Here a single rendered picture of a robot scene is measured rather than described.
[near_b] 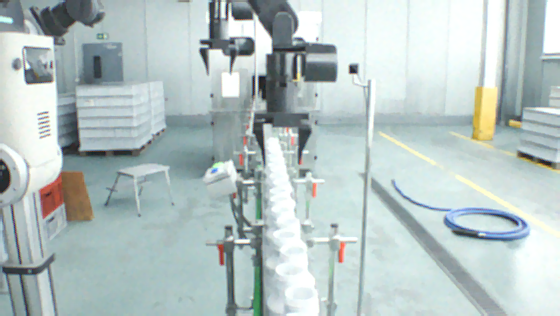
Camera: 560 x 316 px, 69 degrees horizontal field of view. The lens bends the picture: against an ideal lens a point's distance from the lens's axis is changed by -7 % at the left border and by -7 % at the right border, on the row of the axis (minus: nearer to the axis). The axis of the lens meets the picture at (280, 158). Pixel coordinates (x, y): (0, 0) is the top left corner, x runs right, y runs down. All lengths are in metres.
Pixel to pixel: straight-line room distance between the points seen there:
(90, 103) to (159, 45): 4.16
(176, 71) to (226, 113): 5.78
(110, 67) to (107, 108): 4.20
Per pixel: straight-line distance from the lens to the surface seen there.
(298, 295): 0.52
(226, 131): 5.56
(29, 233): 1.20
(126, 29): 11.53
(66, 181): 4.31
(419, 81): 11.74
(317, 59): 0.77
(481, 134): 9.56
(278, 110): 0.77
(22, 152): 1.09
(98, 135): 7.57
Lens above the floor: 1.41
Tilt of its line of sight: 12 degrees down
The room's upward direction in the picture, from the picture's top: straight up
